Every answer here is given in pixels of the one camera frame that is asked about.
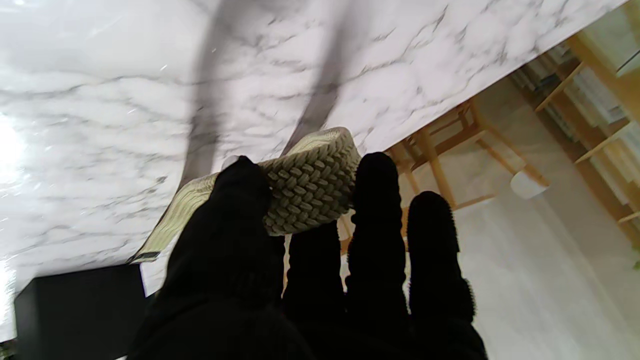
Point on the printed room backdrop cloth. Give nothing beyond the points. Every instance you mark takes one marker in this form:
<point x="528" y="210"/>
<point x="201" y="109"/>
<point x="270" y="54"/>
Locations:
<point x="525" y="225"/>

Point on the black belt storage box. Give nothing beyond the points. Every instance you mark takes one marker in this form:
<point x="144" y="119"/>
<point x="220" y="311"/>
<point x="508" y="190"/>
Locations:
<point x="80" y="315"/>

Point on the beige woven belt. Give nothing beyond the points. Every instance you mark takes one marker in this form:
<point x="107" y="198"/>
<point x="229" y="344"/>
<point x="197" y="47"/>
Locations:
<point x="310" y="190"/>

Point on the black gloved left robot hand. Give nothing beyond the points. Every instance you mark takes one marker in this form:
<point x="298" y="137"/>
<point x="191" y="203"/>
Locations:
<point x="320" y="300"/>

